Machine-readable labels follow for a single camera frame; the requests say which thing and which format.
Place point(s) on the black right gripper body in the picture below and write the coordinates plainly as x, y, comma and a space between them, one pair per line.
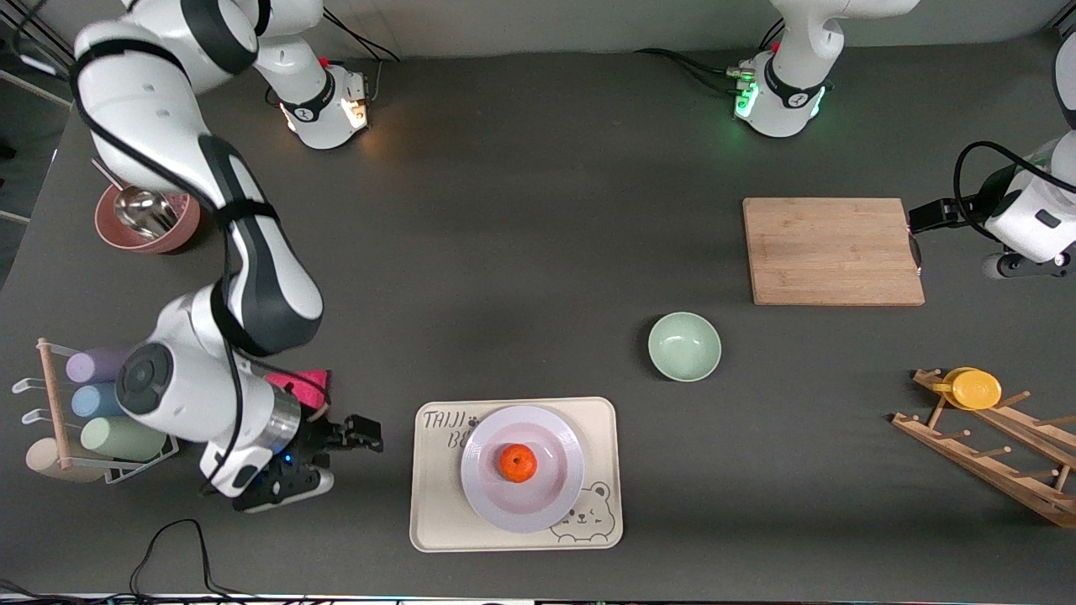
324, 437

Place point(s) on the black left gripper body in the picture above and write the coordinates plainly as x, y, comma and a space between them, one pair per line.
931, 216

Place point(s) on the orange fruit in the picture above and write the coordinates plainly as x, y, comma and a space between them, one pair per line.
518, 463

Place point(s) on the white round plate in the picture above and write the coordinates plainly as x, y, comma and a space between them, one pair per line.
521, 508

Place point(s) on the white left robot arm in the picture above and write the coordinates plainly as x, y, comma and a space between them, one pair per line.
794, 84

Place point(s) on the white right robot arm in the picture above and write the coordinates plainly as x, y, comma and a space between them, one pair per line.
151, 109

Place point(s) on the pink folded cloth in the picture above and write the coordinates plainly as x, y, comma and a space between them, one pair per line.
307, 386

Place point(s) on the cream bear print tray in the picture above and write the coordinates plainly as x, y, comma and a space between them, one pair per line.
433, 504

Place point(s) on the wooden cutting board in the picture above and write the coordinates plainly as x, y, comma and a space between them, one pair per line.
824, 252

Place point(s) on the yellow mug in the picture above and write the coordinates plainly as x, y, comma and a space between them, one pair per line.
975, 389

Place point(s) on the pale green cup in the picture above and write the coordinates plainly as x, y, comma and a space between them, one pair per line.
113, 441

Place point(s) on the blue cup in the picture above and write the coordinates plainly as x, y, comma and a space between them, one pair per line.
92, 401

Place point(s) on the purple cup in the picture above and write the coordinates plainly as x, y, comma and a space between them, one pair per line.
92, 365

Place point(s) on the wooden peg drying rack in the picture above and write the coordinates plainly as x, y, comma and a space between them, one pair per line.
983, 470

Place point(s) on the beige cup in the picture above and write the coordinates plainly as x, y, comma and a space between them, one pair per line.
42, 460

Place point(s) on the pink bowl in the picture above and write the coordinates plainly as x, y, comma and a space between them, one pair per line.
126, 239

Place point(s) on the light green bowl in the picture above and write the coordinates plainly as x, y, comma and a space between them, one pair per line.
684, 347

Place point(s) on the metal scoop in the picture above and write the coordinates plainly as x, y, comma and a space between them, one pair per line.
143, 214

